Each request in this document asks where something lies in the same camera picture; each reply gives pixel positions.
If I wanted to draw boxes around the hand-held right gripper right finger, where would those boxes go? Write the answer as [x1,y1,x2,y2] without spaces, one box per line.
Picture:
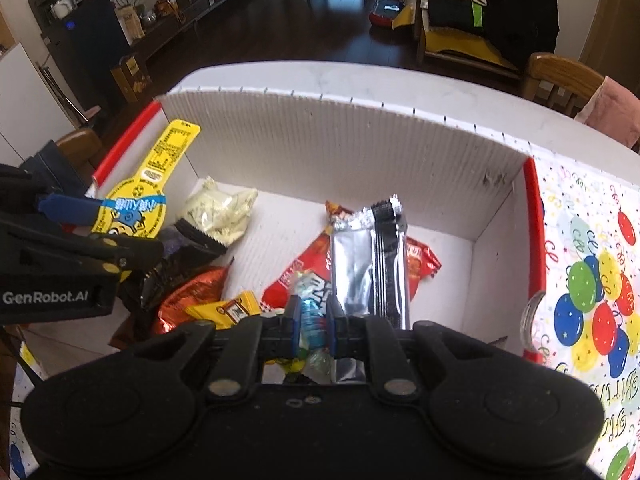
[326,307,498,401]

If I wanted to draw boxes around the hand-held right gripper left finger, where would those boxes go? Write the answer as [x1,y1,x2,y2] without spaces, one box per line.
[132,295,303,401]

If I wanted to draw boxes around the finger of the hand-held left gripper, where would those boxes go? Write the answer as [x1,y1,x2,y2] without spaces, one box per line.
[65,231,165,281]
[37,194,106,227]

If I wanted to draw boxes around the blue and white snack packet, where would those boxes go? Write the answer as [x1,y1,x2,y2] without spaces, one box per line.
[290,270,337,381]

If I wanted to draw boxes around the red snack packet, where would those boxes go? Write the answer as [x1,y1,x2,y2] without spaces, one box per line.
[262,200,442,321]

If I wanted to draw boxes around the silver and black snack packet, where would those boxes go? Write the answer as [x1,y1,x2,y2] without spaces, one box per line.
[330,193,412,386]

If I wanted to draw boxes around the small yellow snack packet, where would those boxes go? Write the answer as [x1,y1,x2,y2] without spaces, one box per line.
[185,291,262,331]

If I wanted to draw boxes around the brown foil snack packet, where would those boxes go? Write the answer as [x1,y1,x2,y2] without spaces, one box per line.
[150,265,231,336]

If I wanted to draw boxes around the pale yellow snack packet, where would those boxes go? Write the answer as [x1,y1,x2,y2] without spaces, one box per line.
[176,177,258,248]

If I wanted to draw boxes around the long yellow paddle-shaped snack packet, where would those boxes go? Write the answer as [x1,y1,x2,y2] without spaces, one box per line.
[91,119,201,241]

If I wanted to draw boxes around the red cardboard box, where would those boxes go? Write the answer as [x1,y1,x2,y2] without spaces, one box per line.
[90,85,548,366]

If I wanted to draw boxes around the dark denim cloth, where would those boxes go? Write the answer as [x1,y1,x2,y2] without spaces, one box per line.
[20,140,88,196]

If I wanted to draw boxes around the wooden chair with dark cloth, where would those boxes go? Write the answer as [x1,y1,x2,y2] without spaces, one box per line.
[55,127,106,181]

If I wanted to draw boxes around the white cabinet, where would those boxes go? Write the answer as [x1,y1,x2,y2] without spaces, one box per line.
[0,42,76,166]

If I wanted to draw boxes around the yellow cardboard box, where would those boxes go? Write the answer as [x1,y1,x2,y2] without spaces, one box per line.
[110,55,153,103]

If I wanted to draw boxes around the tall black cabinet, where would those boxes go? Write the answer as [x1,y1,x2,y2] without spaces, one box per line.
[27,0,133,106]

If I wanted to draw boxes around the dark low cabinet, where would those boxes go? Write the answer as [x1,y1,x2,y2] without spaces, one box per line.
[132,0,261,61]

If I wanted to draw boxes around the balloon print tablecloth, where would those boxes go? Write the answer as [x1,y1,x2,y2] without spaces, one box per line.
[7,155,640,480]

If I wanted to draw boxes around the wooden bench with yellow cushion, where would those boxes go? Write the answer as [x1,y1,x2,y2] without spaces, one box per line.
[392,0,523,81]

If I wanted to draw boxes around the red and blue toy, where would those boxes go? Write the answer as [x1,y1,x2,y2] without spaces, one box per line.
[369,0,406,28]

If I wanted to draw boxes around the wooden chair with pink cloth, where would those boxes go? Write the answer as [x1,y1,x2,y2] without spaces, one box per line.
[520,52,606,116]

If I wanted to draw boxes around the pink cloth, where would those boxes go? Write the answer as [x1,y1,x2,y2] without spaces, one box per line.
[575,76,640,148]

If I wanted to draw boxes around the black clothing pile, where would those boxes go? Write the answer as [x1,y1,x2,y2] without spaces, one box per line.
[425,0,561,68]

